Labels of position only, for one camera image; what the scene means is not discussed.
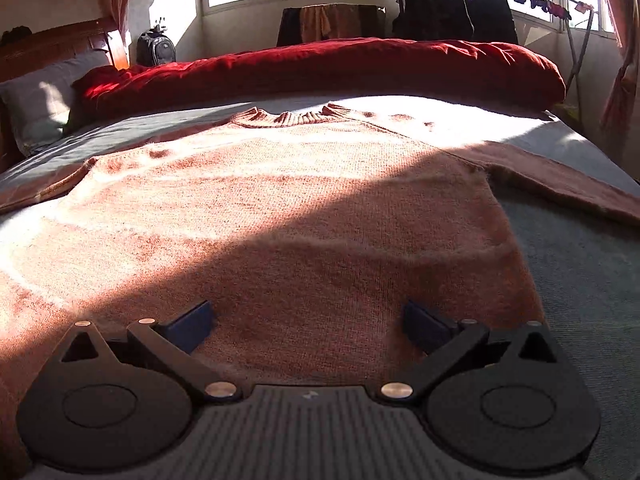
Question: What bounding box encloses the bed with grey-green sheet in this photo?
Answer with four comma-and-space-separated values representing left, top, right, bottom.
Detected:
0, 95, 640, 480

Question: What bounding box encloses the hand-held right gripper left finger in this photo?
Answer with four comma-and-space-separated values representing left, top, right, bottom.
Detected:
57, 300, 242, 403

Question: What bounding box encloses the orange draped garment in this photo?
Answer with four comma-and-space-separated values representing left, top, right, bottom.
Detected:
300, 5, 361, 41

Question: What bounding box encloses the orange knit sweater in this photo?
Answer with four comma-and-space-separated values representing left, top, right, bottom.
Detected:
0, 102, 640, 466

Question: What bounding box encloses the black backpack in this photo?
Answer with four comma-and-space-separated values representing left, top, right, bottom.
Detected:
136, 30, 177, 67

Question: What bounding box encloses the black jacket with badge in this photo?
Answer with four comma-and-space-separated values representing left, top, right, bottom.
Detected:
392, 0, 473, 41

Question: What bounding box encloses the metal clothes rack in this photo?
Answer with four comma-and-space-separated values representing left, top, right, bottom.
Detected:
390, 0, 596, 96

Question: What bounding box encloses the row of small hanging socks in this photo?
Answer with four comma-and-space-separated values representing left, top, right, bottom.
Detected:
512, 0, 571, 21

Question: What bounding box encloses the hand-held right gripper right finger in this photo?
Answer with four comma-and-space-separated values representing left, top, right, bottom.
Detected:
377, 300, 558, 403

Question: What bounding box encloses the red duvet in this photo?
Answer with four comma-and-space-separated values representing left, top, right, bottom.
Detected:
72, 40, 566, 123

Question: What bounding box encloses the grey pillow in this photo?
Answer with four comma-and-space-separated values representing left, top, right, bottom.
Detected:
0, 50, 113, 156

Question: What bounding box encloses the dark draped garment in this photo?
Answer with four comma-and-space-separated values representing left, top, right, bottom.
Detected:
276, 7, 306, 46

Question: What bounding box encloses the wooden headboard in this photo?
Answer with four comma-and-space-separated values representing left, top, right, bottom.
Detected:
0, 16, 131, 173

